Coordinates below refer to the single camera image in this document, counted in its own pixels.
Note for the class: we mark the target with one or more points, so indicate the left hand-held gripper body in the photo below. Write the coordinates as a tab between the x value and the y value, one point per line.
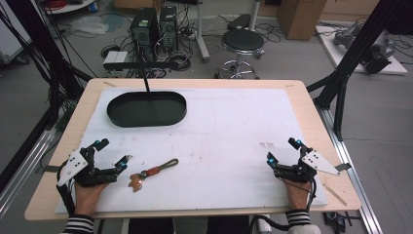
79	164

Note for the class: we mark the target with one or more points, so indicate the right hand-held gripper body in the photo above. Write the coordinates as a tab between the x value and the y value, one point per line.
311	162

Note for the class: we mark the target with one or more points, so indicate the person's left hand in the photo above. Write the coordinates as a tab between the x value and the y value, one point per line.
86	198

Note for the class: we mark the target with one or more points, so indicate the person's right hand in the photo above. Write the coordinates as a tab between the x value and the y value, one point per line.
297	196

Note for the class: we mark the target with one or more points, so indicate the grey tape strip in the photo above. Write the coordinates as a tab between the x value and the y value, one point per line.
343	167
50	169

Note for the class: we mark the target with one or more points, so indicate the thin wooden stick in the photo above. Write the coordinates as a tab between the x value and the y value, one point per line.
335	194

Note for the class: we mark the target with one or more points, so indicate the black oval tray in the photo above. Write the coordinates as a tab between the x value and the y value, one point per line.
146	112

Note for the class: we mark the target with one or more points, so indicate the white foam mat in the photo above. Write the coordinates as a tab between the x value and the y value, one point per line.
220	136

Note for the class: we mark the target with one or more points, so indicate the beige tape piece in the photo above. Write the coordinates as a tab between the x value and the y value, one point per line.
289	85
109	84

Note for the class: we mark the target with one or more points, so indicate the black parts on floor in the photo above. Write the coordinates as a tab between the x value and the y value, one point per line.
337	221

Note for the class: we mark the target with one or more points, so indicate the white box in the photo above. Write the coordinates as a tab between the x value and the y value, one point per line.
115	57

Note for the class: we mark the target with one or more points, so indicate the white floor board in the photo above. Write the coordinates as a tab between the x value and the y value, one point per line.
331	48

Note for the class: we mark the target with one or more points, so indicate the black round stool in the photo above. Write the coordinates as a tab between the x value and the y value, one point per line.
242	40

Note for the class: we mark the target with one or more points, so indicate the clear plastic sheet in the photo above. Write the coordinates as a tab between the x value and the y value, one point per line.
89	25

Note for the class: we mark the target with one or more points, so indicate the large black computer tower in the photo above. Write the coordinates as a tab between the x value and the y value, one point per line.
144	32

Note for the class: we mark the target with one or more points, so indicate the grey machine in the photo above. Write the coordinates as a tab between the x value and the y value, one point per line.
378	52

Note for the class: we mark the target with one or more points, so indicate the cardboard box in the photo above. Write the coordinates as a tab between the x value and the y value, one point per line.
300	18

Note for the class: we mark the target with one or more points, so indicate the black flat pad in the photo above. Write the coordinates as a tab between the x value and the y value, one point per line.
238	22

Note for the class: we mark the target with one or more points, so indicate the slim black computer tower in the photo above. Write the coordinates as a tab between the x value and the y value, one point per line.
168	27

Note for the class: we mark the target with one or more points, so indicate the white stand leg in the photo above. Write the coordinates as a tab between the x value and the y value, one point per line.
202	39

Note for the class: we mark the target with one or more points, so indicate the white round table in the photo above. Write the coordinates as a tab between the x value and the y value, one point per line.
68	6

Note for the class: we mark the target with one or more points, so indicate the aluminium rail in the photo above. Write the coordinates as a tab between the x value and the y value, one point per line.
350	169
22	172

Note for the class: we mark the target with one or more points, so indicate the black metal frame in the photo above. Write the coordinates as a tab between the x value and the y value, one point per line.
35	39
357	52

